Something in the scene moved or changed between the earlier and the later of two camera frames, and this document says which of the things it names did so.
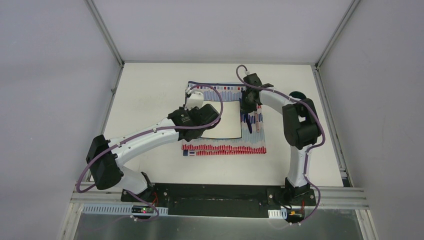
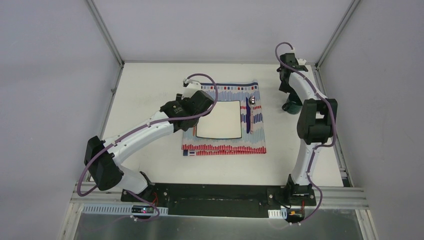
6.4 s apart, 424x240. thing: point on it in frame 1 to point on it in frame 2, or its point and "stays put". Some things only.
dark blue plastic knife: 249,124 stays put
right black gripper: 244,108 to 285,89
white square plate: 230,125 stays put
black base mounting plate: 220,200 stays put
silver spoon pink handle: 256,115 to 252,101
